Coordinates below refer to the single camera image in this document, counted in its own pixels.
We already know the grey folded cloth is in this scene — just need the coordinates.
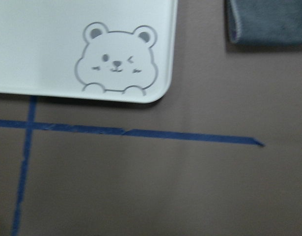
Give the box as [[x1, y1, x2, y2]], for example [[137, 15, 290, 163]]
[[226, 0, 302, 46]]

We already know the cream bear tray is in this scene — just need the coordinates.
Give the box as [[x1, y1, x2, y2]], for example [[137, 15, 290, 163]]
[[0, 0, 178, 103]]

